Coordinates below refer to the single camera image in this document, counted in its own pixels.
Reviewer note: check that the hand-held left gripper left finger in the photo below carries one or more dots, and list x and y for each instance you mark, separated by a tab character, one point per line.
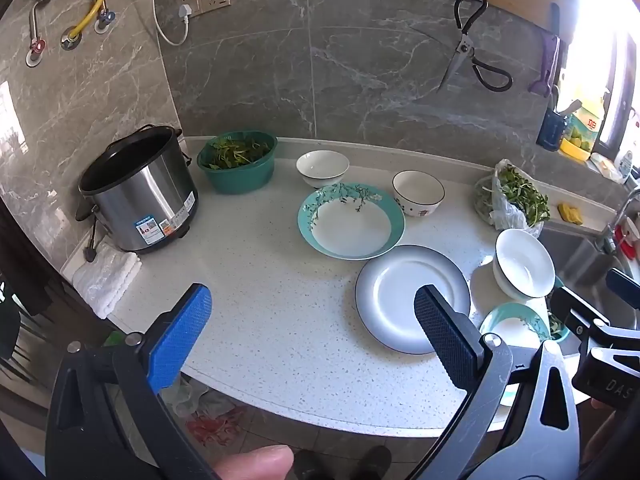
175	345

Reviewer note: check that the red plastic bag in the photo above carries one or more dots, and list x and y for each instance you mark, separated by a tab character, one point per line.
215	425

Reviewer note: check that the person's right hand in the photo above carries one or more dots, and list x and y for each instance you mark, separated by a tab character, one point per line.
602	425

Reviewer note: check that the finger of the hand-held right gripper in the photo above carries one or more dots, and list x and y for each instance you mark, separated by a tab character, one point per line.
622	282
575	307

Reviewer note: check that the chrome faucet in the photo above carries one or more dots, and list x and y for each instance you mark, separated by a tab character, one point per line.
620	210

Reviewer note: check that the purple peeler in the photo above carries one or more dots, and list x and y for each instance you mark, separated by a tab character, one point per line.
549	60

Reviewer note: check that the small teal floral plate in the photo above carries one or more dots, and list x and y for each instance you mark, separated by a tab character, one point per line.
510	322

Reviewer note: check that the stainless steel sink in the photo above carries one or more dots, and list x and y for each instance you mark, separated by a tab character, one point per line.
580	255

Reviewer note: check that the leafy greens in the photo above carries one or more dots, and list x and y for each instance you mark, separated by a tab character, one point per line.
237	152

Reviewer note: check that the stainless steel rice cooker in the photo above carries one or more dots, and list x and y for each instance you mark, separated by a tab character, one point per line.
140	190

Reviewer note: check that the white deep bowl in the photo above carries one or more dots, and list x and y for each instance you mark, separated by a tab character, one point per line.
522	260

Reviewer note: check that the red-capped wall valve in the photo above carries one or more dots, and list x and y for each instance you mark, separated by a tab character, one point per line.
35	50

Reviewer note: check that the dark shoe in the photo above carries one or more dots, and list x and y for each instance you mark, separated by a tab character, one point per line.
307	465
375	462

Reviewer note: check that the plastic bag of greens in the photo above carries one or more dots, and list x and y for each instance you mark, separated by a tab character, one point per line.
510	195

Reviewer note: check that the red holder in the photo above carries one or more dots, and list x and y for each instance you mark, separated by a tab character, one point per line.
627	242

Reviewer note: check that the white folded towel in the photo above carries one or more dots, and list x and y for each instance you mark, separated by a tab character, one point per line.
107	275

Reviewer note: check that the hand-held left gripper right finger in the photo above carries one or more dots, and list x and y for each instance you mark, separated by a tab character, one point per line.
445	335

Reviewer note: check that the person's left hand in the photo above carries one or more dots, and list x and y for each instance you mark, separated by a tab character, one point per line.
255	462

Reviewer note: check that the white packet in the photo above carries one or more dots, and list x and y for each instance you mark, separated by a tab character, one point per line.
602	165

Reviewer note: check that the green plastic strainer basket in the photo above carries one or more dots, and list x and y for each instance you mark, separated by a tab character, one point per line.
240	177

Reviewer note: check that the teal strainer with greens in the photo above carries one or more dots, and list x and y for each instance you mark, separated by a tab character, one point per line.
557	325

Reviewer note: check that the black-rimmed printed bowl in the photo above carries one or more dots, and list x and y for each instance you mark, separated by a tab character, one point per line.
417	192

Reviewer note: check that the blue-capped wall valve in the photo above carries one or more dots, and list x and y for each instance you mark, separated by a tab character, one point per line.
105	20

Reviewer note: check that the white labelled bottle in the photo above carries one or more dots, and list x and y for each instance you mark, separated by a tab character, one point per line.
627	165

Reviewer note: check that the white plate with dark rim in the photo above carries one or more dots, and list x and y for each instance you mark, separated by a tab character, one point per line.
390	290

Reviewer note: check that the dark blue utensil holder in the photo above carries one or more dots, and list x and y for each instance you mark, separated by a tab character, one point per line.
550	127

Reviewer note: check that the small plain white bowl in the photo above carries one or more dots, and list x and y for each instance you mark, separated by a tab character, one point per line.
322	165

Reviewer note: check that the yellow sponge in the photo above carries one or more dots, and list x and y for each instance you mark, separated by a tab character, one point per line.
571	213

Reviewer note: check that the large teal floral plate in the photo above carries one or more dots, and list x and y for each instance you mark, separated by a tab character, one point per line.
350	225

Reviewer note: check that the yellow dish soap bottle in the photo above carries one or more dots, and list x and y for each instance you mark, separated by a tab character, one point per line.
582	132

